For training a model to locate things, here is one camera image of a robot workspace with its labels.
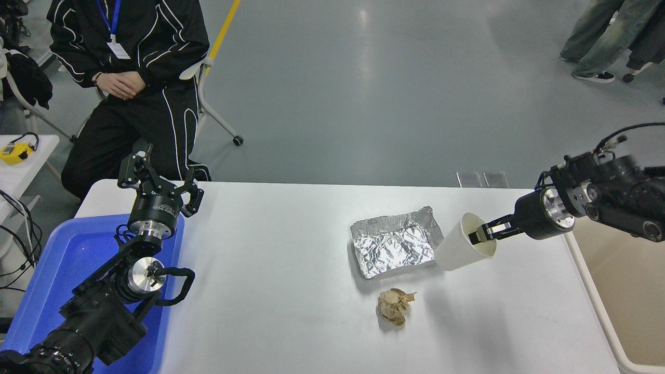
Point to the dark hanging garments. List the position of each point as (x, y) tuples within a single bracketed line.
[(649, 41)]

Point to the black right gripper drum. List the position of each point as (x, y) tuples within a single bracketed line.
[(532, 217)]

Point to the crinkled foil tray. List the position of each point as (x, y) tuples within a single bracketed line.
[(395, 246)]

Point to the metal floor plate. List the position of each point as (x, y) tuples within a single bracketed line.
[(496, 179), (470, 179)]

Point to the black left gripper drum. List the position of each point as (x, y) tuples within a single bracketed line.
[(156, 209)]

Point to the white wheeled rack base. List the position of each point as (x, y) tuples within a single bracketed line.
[(636, 70)]

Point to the seated person's left hand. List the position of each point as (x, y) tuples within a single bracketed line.
[(135, 82)]

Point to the standing person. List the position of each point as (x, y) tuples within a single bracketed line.
[(597, 36)]

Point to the white side table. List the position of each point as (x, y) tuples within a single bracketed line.
[(21, 176)]

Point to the white paper cup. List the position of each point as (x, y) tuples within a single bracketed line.
[(454, 250)]

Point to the wheeled chair with pale frame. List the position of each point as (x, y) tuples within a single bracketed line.
[(218, 117)]

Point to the crumpled tan paper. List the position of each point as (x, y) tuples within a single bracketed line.
[(395, 307)]

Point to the seated person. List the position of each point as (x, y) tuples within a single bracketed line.
[(135, 119)]

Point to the blue plastic tray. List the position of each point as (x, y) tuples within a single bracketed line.
[(67, 259)]

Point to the black garment on chair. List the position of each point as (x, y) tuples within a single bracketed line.
[(28, 78)]

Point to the black equipment stack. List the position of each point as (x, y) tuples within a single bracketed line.
[(13, 18)]

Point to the large pale bin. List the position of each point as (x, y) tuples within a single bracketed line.
[(634, 301)]

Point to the white name badge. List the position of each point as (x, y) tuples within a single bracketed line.
[(118, 50)]

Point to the wheeled chair holding black garment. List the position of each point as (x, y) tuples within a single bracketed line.
[(47, 122)]

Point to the seated person's right hand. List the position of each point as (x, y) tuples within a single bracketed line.
[(110, 85)]

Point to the yellow handheld device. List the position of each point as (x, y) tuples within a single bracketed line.
[(14, 153)]

